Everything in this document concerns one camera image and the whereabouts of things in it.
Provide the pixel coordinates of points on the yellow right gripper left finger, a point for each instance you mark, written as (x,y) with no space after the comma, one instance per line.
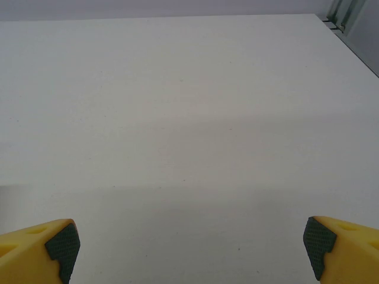
(28,257)

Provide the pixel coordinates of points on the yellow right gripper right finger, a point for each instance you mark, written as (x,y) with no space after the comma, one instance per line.
(349,254)

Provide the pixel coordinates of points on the grey metal frame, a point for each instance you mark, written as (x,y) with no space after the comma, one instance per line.
(340,14)

